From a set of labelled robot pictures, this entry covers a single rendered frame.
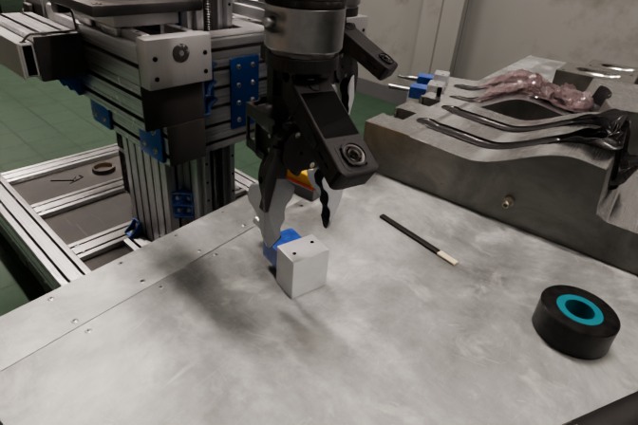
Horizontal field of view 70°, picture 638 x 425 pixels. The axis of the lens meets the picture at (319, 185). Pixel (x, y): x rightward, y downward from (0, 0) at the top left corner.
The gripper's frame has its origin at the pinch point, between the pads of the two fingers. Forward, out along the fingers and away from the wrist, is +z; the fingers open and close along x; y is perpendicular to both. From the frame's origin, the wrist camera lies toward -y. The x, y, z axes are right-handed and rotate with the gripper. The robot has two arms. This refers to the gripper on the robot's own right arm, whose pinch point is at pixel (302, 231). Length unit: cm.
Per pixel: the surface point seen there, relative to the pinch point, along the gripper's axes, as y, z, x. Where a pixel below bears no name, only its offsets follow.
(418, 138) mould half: 11.7, -1.4, -30.8
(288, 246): 0.7, 1.9, 1.4
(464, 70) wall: 166, 48, -252
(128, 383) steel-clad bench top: -3.8, 7.3, 21.2
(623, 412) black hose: -31.5, 3.0, -11.7
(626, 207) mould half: -16.2, 1.3, -45.7
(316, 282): -2.2, 6.2, -0.9
